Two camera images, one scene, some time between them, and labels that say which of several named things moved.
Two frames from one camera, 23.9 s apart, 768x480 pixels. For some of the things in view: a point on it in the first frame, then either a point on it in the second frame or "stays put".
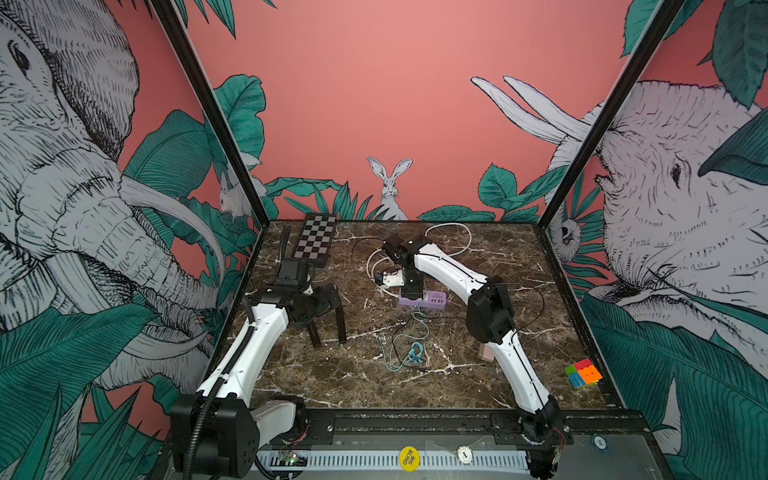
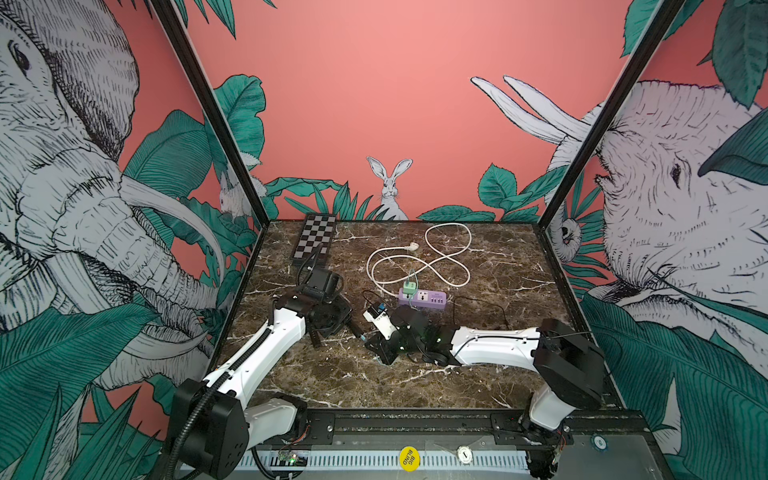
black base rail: (586, 429) stays put
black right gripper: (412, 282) -> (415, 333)
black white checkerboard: (315, 240) stays put
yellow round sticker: (410, 458) stays put
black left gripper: (325, 303) -> (346, 308)
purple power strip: (430, 298) stays put
